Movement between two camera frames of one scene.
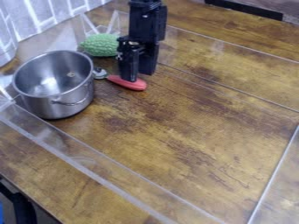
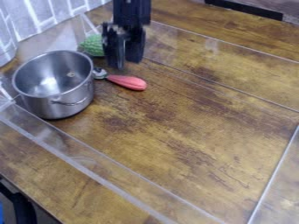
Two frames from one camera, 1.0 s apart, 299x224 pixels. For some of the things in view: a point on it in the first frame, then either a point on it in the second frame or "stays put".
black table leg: (22, 206) stays put
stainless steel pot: (52, 82) stays put
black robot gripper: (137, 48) to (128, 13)
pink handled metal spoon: (136, 85) stays put
